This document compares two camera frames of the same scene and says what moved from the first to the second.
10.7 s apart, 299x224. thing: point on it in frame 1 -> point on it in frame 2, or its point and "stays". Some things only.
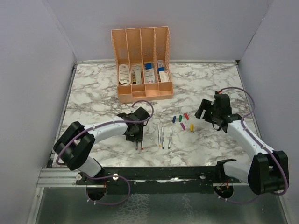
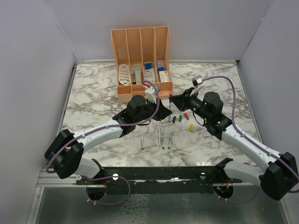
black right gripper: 204,105 -> 181,101
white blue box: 149,72 stays
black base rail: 162,180 stays
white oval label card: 124,74 stays
